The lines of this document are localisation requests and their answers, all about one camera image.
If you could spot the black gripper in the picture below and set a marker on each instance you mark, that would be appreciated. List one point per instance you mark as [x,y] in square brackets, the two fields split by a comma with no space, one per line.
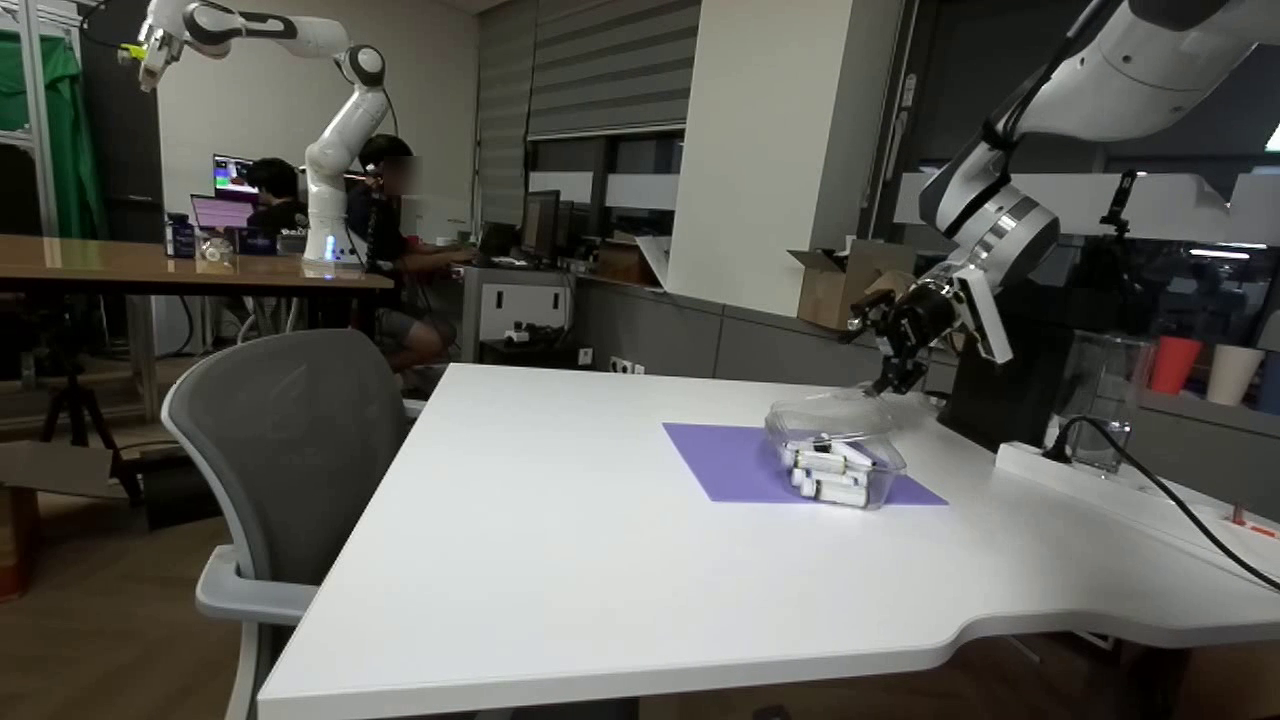
[923,309]

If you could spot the clear plastic container lid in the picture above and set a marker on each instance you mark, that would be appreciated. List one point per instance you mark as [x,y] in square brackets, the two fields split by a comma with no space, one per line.
[852,405]

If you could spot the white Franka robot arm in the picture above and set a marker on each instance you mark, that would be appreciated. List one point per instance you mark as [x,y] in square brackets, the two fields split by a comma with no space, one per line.
[1107,92]

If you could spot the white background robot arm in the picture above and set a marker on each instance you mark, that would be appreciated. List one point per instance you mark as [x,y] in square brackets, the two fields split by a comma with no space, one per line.
[326,133]

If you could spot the clear plastic container base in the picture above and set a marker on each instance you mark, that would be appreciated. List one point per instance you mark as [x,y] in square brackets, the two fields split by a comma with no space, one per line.
[852,483]

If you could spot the white items inside container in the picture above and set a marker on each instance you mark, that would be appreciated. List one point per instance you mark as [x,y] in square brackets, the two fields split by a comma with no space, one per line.
[827,471]

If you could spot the cardboard box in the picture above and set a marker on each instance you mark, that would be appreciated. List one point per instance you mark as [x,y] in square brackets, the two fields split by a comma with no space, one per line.
[834,285]

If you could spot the white power strip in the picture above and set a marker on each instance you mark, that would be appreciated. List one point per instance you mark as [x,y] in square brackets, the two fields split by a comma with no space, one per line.
[1053,467]

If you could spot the clear plastic cup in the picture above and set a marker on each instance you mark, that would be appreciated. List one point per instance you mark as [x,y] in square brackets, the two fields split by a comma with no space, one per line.
[1102,394]

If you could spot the purple mat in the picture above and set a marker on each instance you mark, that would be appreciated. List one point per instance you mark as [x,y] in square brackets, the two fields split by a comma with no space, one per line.
[725,461]

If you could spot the red cup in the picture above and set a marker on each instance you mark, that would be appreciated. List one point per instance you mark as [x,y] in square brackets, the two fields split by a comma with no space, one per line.
[1172,362]

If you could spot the white cup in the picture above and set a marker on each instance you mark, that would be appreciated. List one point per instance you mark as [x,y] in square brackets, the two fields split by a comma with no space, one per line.
[1234,375]

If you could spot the grey drawer cabinet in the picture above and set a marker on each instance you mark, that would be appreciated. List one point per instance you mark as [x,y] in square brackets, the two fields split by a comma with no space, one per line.
[516,309]

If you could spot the grey window blinds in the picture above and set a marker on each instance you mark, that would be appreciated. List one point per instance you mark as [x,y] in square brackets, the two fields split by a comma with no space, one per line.
[602,65]

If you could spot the seated person in black shirt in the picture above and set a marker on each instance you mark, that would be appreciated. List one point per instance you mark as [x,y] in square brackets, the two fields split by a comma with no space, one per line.
[400,241]

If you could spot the grey mesh office chair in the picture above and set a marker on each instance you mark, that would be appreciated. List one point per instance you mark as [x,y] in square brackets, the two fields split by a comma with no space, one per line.
[287,440]

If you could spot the dark-haired seated person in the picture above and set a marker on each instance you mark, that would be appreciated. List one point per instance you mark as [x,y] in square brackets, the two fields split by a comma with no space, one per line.
[273,200]

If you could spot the computer monitor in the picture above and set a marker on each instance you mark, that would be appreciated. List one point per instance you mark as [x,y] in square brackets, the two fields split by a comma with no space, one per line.
[232,173]

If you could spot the small clear object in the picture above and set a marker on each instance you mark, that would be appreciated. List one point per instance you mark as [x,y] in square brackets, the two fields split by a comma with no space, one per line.
[212,249]

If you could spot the laptop with pink screen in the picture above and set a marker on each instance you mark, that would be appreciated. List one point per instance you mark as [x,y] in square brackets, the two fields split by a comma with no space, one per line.
[222,212]

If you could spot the wooden table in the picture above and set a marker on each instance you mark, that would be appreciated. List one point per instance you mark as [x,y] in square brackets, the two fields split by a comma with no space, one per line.
[161,269]

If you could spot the black tripod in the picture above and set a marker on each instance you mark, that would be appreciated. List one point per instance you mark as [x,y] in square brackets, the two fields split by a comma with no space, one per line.
[77,405]

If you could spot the green cloth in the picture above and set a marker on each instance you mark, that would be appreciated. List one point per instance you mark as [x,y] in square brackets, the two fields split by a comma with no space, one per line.
[62,133]

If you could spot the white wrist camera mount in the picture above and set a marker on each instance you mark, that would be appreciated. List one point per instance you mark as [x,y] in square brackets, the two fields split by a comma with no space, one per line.
[990,315]

